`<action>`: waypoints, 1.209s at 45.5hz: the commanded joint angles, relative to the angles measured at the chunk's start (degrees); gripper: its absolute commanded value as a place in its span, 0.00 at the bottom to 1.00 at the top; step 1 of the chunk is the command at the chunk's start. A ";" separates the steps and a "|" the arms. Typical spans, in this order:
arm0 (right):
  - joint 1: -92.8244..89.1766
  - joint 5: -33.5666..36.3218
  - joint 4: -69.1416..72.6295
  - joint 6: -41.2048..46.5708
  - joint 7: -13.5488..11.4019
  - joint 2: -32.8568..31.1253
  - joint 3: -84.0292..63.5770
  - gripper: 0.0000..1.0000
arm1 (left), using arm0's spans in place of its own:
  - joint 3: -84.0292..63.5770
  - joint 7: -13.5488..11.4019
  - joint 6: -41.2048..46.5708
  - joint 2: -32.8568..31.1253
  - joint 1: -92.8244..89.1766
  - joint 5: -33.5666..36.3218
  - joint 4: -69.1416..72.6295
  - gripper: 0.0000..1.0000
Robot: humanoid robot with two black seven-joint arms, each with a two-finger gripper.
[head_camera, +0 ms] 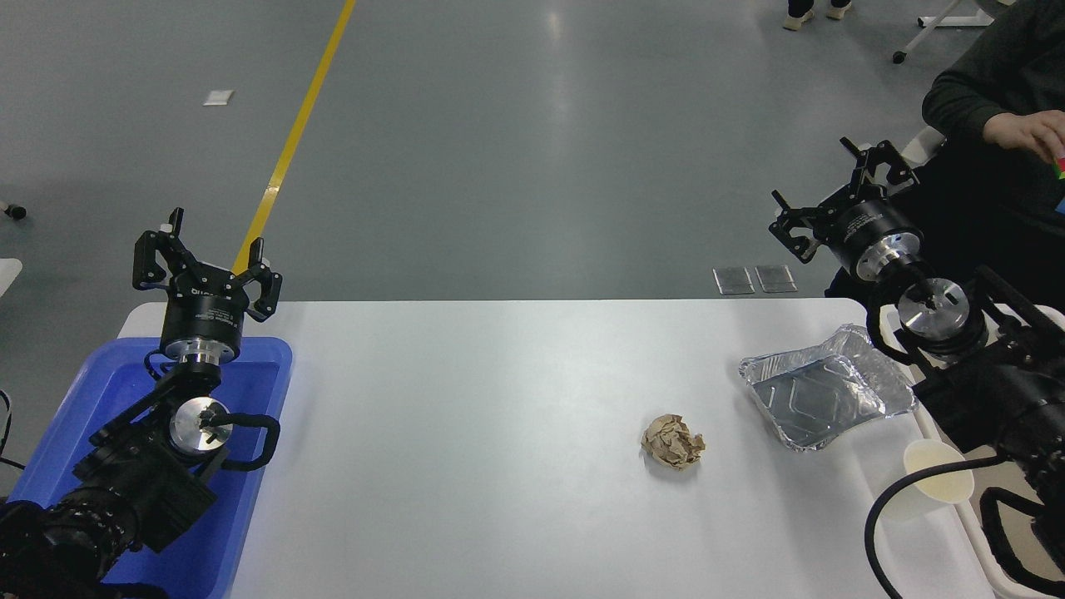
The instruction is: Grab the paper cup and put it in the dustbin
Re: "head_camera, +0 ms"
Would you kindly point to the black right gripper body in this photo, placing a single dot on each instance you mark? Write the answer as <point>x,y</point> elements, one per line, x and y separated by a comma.
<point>865,225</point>

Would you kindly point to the white chair seat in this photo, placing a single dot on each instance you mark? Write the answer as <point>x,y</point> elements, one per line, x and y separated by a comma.
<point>922,143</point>

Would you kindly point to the crumpled tan paper ball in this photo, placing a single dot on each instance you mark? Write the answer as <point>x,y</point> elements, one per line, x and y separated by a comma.
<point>672,443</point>

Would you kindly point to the small colourful object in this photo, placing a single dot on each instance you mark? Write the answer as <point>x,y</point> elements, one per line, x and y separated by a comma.
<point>1060,166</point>

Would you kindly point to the black caster wheel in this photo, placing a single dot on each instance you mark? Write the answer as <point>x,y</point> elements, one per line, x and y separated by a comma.
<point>15,211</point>

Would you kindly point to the large pale bin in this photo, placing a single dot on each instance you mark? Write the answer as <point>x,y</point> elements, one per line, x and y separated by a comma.
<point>969,532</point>

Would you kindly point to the person's hand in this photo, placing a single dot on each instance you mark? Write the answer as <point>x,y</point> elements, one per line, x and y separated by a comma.
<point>1032,131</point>

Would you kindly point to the silver foil tray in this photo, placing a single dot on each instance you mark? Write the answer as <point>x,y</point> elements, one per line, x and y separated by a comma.
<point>815,399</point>

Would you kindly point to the blue plastic tray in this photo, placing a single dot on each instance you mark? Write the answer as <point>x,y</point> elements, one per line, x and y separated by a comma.
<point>250,416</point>

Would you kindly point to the white floor patch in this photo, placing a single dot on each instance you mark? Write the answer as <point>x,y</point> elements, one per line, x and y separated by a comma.
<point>218,97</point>

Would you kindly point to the white flat object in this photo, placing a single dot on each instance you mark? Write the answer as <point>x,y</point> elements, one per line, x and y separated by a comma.
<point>8,274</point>

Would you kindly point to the person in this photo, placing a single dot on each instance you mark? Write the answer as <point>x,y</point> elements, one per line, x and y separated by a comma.
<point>799,18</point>
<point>998,58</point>

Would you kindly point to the metal floor plate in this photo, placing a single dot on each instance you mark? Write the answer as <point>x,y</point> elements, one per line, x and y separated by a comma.
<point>775,279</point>
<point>733,280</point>

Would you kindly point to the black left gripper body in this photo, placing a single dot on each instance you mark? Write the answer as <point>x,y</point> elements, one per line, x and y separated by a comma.
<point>204,320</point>

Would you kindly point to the white wheeled stand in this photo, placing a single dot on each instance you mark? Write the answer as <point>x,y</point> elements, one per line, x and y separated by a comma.
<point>936,25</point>

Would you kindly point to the person's forearm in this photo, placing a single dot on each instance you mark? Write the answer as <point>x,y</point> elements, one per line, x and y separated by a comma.
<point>957,104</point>

